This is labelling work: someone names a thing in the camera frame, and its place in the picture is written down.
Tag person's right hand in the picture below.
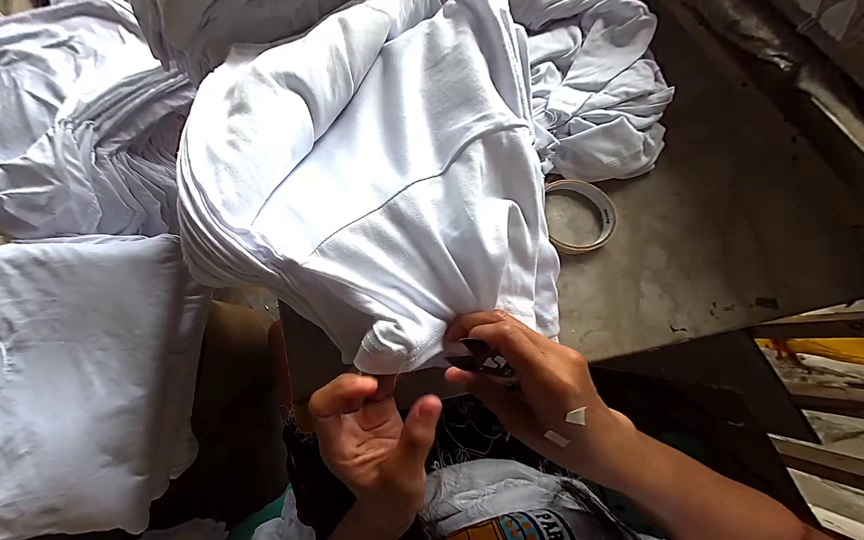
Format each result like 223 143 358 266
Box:
444 309 613 474

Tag person's left hand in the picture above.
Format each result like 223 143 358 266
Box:
309 372 444 517

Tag black thread snips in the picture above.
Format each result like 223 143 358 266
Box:
446 338 519 385

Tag white long-seamed shirt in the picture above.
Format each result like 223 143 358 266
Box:
252 0 561 376

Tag person's left forearm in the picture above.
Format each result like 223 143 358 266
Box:
328 491 424 540

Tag person's right forearm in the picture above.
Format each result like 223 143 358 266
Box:
570 408 834 540

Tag person's body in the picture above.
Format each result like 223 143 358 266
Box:
252 459 658 540

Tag roll of tape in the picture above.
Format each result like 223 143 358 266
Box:
544 178 618 255

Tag stack of white garments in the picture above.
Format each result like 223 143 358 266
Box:
177 0 444 369

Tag grey table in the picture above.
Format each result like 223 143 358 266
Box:
279 0 864 406

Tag stack of folded white T-shirts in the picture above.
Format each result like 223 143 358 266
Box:
0 234 214 538

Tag pile of crumpled white garments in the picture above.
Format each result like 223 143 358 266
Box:
508 0 675 182

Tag yellow cloth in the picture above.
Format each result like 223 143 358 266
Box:
756 337 864 375

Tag wooden slatted rack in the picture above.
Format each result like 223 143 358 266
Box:
747 288 864 540

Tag bundle of greyish white garments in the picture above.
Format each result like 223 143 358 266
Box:
129 0 366 87

